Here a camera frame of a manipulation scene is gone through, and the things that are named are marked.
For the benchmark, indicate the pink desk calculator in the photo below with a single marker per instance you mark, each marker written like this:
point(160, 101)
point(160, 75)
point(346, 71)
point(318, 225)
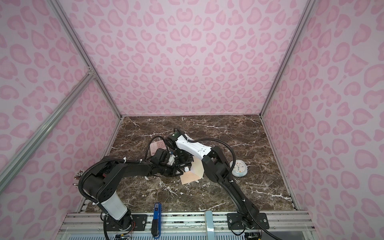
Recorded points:
point(157, 145)

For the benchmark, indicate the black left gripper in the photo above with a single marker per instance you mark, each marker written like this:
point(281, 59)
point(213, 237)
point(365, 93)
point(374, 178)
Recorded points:
point(174, 172)

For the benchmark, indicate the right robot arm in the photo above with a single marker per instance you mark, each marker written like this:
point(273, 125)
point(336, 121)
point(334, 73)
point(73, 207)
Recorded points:
point(218, 170)

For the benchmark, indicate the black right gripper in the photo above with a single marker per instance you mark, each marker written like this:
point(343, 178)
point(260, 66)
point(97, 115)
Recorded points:
point(186, 164)

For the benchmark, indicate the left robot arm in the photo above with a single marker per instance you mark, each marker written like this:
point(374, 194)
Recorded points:
point(102, 183)

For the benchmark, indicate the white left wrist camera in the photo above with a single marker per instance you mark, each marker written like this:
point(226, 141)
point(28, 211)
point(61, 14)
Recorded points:
point(171, 160)

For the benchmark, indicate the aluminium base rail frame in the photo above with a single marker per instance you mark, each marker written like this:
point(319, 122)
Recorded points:
point(287, 225)

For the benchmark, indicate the white round clock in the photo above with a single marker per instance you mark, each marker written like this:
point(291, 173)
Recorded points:
point(240, 169)

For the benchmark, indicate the peach pink envelope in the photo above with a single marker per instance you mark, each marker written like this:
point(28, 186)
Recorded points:
point(195, 173)

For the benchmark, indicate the blue black tool on rail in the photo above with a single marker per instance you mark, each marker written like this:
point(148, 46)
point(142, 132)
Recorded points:
point(156, 222)

